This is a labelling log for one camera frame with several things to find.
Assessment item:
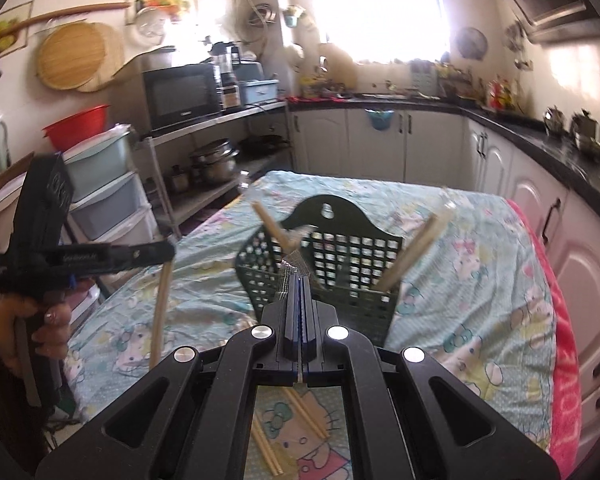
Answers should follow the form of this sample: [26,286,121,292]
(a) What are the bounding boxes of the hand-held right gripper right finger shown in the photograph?
[302,275,561,480]

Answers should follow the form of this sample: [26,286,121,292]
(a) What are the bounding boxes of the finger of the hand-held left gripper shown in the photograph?
[107,242,177,275]

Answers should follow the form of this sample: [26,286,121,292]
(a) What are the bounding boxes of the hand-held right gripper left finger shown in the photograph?
[35,275,301,480]

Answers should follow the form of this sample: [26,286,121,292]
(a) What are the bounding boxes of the bamboo chopstick pair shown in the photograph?
[250,201,303,257]
[375,187,453,293]
[149,259,173,371]
[279,252,310,392]

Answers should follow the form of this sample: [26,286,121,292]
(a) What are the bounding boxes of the black plastic basket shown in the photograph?
[235,195,406,348]

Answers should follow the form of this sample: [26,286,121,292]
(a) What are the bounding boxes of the pile of chopsticks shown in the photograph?
[250,386,329,477]

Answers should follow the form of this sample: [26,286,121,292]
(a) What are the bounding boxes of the person's left forearm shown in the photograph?
[0,340,46,480]

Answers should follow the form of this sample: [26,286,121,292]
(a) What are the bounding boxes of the person's left hand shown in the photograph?
[0,296,73,377]

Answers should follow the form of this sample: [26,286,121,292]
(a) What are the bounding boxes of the pastel plastic drawer tower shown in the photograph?
[60,125,156,256]

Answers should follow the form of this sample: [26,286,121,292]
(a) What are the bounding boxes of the metal shelf rack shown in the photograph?
[135,100,291,241]

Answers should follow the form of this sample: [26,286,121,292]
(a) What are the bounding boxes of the small steel pot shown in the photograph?
[169,165,191,193]

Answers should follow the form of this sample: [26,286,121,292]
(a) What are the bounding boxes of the red plastic basin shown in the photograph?
[42,105,111,151]

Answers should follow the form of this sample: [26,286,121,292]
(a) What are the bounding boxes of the stacked steel pots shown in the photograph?
[190,139,241,185]

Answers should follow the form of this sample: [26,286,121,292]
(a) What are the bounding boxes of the black microwave oven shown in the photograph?
[142,63,226,133]

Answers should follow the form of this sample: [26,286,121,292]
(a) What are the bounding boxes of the black frying pan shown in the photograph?
[240,135,291,156]

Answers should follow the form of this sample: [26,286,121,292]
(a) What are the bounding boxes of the round bamboo tray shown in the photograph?
[37,22,108,90]

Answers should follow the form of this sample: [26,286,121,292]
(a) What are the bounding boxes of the round woven straw mat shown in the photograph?
[75,22,126,93]

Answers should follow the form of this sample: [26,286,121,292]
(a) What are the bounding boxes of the cartoon printed tablecloth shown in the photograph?
[62,170,558,480]

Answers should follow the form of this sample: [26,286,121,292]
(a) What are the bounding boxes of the steel tray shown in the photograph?
[140,46,178,71]

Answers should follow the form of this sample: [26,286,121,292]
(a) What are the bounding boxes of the blue plastic basket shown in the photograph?
[240,79,281,108]

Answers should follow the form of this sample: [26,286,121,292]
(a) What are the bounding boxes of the white base cabinets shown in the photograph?
[287,107,600,441]

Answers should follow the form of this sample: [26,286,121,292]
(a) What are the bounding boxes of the blue hanging bin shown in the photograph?
[365,108,395,132]

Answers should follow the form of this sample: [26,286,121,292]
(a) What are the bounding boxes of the black blender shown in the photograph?
[210,42,241,88]

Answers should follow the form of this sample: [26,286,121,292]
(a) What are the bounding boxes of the long wooden rolling pin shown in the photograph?
[0,2,132,48]

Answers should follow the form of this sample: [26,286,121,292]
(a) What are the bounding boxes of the clear plastic food cover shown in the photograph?
[135,7,173,46]

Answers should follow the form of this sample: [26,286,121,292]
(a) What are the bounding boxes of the beige cutting board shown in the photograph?
[325,55,358,93]

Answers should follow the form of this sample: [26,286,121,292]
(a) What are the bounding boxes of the blue knife organizer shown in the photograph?
[411,62,438,96]

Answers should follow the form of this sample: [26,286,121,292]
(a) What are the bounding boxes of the pink blanket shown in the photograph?
[505,199,583,466]

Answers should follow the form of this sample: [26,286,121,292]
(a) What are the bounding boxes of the black dish rack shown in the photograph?
[437,67,473,98]

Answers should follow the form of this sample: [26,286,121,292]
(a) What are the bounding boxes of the black kitchen countertop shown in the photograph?
[287,92,600,221]

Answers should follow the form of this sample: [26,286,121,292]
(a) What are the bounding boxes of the group of condiment bottles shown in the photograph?
[487,76,521,111]

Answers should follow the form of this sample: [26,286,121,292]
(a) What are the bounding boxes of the kitchen window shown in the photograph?
[315,0,453,63]

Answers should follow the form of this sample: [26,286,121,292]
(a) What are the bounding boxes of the steel teapot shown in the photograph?
[544,106,568,136]

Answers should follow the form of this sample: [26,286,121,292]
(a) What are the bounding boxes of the steel kettle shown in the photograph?
[570,108,600,153]

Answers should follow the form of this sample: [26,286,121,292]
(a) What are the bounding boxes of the fruit wall picture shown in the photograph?
[0,0,33,53]
[125,0,198,26]

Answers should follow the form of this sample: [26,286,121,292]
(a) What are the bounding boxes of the small wall fan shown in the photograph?
[455,27,488,59]

